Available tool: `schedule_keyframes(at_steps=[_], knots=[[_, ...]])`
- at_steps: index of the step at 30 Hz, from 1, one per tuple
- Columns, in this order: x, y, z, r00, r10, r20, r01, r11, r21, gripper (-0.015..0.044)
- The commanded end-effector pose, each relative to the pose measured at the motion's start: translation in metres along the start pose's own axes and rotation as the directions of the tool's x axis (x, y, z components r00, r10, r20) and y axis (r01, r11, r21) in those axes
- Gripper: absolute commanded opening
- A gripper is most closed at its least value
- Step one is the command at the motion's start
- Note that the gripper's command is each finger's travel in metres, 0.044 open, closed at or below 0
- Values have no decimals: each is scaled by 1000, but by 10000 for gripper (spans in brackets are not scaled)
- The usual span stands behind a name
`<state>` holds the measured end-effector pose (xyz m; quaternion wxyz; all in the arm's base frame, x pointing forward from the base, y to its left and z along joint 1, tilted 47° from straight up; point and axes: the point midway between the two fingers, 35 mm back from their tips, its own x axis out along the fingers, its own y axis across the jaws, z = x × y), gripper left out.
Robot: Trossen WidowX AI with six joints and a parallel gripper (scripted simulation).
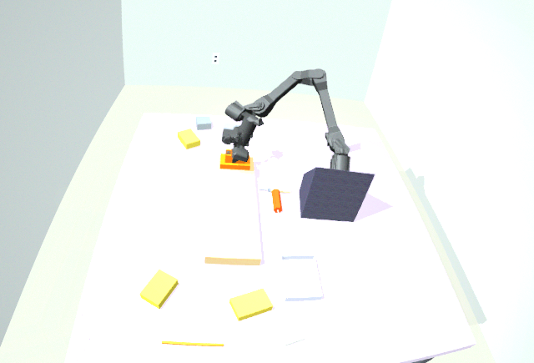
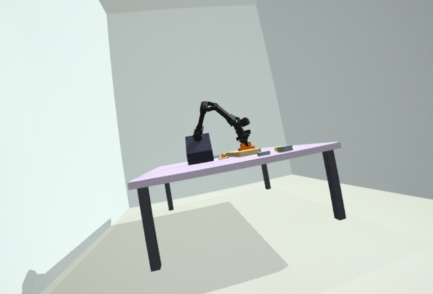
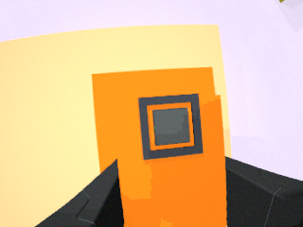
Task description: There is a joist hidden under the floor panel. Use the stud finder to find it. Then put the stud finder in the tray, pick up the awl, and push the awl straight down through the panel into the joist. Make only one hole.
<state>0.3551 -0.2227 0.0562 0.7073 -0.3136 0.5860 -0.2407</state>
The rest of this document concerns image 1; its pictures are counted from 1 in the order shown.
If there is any pale yellow rectangular block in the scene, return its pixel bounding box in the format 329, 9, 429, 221
178, 128, 200, 150
139, 269, 179, 309
229, 288, 273, 321

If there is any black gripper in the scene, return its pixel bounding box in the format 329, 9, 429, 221
231, 126, 253, 163

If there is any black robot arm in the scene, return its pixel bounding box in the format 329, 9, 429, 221
222, 68, 350, 171

